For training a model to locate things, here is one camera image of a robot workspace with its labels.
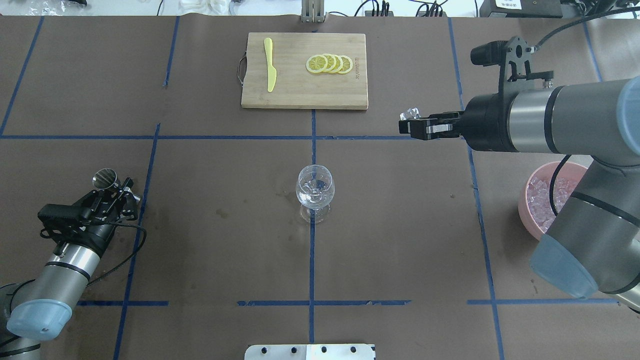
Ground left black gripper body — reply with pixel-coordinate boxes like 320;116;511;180
51;203;121;256

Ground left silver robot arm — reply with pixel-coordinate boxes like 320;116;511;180
1;168;141;360

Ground pile of clear ice cubes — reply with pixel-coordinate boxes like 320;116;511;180
526;177;578;233

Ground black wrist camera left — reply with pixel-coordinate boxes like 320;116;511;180
38;203;92;239

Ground yellow plastic knife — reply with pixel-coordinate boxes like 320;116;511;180
263;38;278;92

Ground steel jigger measuring cup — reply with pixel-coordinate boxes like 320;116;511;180
92;168;121;193

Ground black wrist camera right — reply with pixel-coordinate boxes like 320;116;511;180
470;36;555;96

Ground single clear ice cube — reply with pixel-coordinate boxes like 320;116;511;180
400;107;421;121

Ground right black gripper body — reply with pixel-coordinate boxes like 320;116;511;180
460;93;517;153

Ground aluminium frame post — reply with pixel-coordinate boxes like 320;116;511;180
301;0;327;23

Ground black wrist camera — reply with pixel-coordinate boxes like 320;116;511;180
470;36;555;96
38;203;92;239

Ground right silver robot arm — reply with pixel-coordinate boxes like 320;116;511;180
398;73;640;312

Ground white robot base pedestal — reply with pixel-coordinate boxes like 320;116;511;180
244;343;377;360

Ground clear wine glass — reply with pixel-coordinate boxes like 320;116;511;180
295;164;336;225

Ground bamboo cutting board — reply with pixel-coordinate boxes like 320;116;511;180
241;32;370;111

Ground pink bowl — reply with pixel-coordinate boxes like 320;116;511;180
518;161;587;240

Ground lemon slice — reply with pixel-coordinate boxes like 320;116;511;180
329;54;344;74
337;55;354;75
322;54;334;73
305;54;330;74

